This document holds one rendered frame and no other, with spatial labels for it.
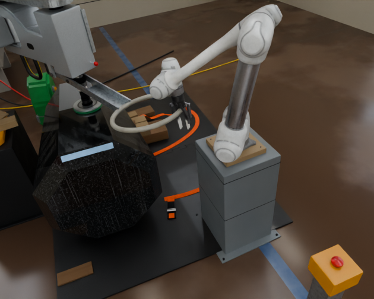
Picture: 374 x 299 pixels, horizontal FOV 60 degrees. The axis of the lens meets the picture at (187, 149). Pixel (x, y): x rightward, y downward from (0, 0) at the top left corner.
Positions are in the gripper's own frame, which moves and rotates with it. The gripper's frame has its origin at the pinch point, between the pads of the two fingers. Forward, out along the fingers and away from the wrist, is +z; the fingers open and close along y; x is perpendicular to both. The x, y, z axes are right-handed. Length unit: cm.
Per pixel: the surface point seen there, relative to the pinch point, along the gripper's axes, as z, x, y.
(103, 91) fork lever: -15, -15, 66
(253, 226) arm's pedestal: 84, 0, -36
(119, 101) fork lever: -10, -11, 52
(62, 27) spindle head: -63, -6, 72
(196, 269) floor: 101, 33, -1
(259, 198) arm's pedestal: 56, 0, -42
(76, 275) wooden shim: 88, 67, 76
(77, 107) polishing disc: -5, -10, 92
